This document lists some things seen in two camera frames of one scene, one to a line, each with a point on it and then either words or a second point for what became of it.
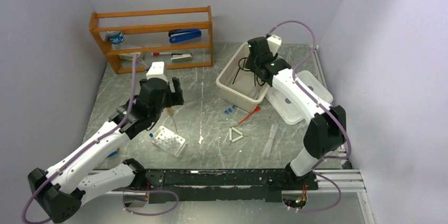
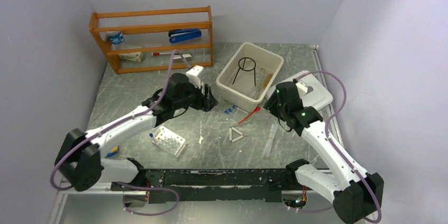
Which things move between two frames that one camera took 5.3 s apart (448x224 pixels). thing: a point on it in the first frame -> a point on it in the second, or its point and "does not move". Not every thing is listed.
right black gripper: [249, 64] -> [271, 105]
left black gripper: [174, 98] -> [205, 102]
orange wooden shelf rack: [158, 39] does not move
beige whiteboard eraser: [178, 57] does not move
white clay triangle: [230, 134] does not move
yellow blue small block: [112, 154] does not move
